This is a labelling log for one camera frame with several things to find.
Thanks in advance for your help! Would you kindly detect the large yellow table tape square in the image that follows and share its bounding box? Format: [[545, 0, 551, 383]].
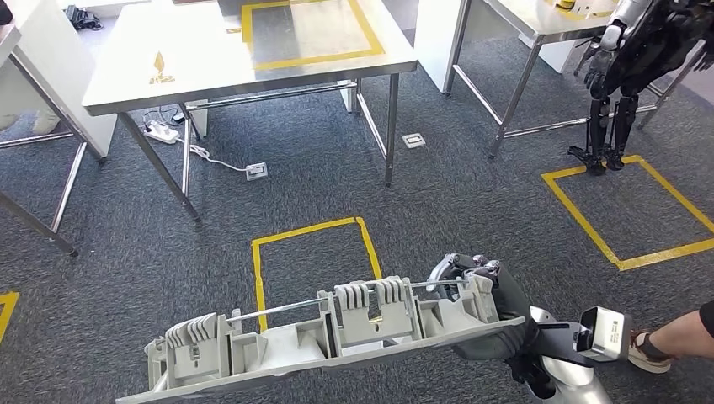
[[241, 0, 386, 72]]

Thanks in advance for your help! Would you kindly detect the white cabinet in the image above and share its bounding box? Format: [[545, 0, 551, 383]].
[[0, 0, 118, 160]]

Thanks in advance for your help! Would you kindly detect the person's leg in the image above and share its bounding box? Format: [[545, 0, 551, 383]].
[[647, 300, 714, 361]]

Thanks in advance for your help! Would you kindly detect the white power cable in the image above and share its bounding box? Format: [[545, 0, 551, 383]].
[[177, 136, 249, 171]]

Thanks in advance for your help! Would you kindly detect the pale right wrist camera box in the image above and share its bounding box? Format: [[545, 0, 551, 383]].
[[574, 305, 633, 364]]

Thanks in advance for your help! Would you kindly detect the black silver humanoid robot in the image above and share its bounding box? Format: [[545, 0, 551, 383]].
[[567, 0, 714, 177]]

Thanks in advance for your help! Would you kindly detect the steel workbench with yellow tape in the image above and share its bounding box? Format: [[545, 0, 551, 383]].
[[82, 0, 419, 224]]

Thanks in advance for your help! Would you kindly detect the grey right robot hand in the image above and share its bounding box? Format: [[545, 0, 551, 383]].
[[426, 253, 536, 364]]

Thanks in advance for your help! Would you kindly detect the yellow floor tape square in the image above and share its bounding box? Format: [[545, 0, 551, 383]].
[[0, 290, 20, 344], [251, 215, 383, 332], [541, 155, 714, 273]]

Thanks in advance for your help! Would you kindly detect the steel table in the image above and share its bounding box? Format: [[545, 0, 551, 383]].
[[443, 0, 714, 160], [0, 24, 107, 258]]

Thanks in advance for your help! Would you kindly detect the white power strip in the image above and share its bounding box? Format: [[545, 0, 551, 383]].
[[143, 120, 181, 145]]

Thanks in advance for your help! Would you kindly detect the silver plastic wheel hubcap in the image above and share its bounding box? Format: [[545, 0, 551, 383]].
[[115, 273, 526, 404]]

